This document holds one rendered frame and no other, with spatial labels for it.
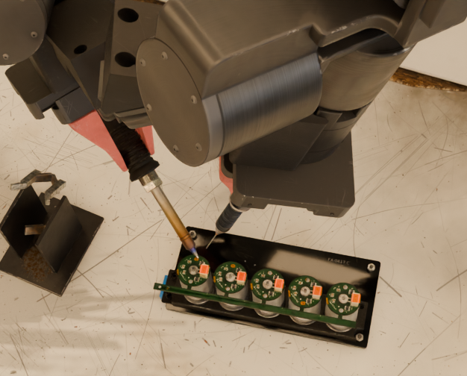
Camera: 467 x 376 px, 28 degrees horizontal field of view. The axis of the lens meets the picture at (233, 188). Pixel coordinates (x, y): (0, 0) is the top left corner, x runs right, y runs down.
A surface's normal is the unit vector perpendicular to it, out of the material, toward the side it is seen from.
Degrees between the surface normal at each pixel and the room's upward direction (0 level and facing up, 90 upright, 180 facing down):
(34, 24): 65
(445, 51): 0
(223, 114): 56
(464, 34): 0
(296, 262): 0
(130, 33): 18
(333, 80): 85
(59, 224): 90
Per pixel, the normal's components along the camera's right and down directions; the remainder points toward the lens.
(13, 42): 0.00, 0.64
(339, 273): -0.05, -0.43
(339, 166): 0.26, -0.42
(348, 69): -0.13, 0.87
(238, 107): 0.55, 0.28
